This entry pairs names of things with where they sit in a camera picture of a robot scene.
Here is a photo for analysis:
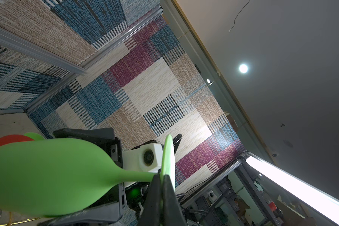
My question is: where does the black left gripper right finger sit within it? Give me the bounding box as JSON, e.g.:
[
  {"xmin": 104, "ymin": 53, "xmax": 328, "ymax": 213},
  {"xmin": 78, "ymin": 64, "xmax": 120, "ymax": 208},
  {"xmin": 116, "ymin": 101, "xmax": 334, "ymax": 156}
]
[{"xmin": 162, "ymin": 175, "xmax": 187, "ymax": 226}]

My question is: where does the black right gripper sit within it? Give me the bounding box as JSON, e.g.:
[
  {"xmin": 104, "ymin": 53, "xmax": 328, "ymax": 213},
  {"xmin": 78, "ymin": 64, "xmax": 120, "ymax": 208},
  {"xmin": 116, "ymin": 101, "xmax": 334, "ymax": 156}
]
[{"xmin": 37, "ymin": 128, "xmax": 127, "ymax": 226}]

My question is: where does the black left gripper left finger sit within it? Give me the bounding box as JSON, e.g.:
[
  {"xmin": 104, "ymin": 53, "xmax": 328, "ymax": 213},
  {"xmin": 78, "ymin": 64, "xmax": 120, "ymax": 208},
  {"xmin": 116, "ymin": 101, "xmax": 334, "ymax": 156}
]
[{"xmin": 137, "ymin": 174, "xmax": 162, "ymax": 226}]

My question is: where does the green wine glass back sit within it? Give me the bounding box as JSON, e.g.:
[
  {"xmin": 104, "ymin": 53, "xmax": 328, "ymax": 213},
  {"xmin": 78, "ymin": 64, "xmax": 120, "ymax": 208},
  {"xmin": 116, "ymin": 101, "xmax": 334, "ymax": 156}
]
[{"xmin": 0, "ymin": 134, "xmax": 176, "ymax": 218}]

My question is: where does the green wine glass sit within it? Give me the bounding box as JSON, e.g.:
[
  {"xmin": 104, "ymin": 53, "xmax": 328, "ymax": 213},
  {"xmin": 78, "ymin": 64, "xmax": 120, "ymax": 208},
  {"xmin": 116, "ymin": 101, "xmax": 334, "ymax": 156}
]
[
  {"xmin": 0, "ymin": 134, "xmax": 176, "ymax": 218},
  {"xmin": 24, "ymin": 132, "xmax": 45, "ymax": 141}
]

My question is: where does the green wine glass front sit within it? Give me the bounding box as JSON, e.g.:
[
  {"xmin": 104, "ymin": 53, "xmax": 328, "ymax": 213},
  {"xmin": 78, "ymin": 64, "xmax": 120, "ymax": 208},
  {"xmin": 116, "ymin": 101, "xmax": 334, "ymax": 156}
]
[{"xmin": 24, "ymin": 132, "xmax": 45, "ymax": 141}]

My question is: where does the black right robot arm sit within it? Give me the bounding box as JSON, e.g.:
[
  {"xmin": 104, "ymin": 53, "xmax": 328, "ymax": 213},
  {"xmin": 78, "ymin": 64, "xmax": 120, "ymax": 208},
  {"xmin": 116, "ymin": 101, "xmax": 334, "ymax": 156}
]
[{"xmin": 40, "ymin": 128, "xmax": 164, "ymax": 226}]

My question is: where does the red wine glass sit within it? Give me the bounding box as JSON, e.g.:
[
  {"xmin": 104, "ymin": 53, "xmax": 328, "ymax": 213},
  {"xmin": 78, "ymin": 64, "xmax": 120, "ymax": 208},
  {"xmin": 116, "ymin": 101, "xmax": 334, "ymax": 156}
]
[{"xmin": 0, "ymin": 135, "xmax": 33, "ymax": 147}]

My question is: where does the round ceiling light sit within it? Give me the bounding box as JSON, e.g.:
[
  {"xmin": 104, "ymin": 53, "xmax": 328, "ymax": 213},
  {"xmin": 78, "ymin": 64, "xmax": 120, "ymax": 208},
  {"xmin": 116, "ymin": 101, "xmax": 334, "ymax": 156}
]
[{"xmin": 239, "ymin": 64, "xmax": 249, "ymax": 73}]

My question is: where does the long fluorescent light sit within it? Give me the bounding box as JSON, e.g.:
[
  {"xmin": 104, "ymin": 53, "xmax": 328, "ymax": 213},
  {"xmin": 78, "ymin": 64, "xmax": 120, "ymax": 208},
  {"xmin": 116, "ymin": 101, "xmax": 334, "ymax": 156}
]
[{"xmin": 246, "ymin": 155, "xmax": 339, "ymax": 225}]

